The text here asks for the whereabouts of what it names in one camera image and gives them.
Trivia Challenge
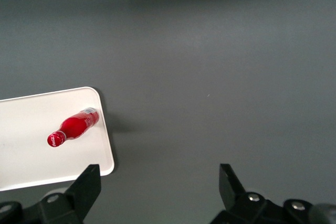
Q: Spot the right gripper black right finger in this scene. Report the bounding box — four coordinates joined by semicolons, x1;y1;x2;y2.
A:
211;163;288;224

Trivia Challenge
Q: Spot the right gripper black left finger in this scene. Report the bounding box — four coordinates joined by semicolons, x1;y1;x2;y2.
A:
36;164;102;224

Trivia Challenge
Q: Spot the red coke bottle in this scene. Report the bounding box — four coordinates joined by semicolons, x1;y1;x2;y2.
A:
47;106;101;148

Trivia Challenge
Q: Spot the beige plastic tray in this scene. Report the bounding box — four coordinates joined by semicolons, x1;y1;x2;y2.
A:
0;86;116;192

